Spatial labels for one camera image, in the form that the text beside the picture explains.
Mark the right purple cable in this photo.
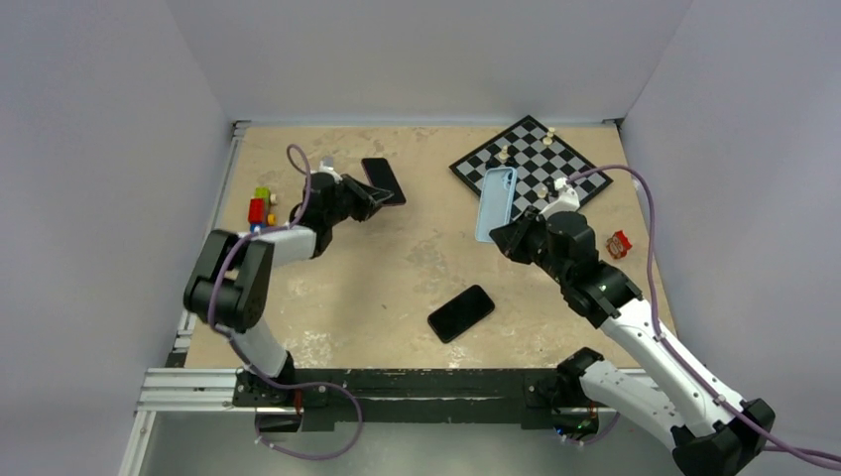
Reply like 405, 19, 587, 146
567, 164, 841, 472

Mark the light blue phone case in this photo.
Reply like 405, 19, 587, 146
474, 167, 518, 243

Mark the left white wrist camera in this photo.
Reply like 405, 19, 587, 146
318, 156, 335, 174

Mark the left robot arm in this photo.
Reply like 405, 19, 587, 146
182, 171, 393, 406

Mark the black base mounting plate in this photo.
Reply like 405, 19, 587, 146
232, 369, 612, 439

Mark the black white chessboard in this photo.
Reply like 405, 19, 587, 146
449, 115, 594, 221

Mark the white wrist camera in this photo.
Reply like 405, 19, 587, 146
318, 156, 335, 174
541, 178, 580, 218

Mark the black phone from case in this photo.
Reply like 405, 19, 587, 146
361, 158, 407, 206

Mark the small red snack packet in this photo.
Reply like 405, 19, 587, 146
605, 230, 633, 260

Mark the colourful toy brick car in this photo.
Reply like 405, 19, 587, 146
247, 186, 278, 232

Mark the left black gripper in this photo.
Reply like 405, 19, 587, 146
324, 174, 392, 226

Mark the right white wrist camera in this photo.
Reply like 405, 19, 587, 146
541, 178, 580, 218

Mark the white chess piece far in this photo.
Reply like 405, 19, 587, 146
542, 127, 556, 147

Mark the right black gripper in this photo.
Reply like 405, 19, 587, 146
491, 205, 570, 285

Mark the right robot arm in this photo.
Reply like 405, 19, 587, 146
490, 207, 776, 475

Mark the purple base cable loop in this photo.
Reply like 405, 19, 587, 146
253, 382, 364, 462

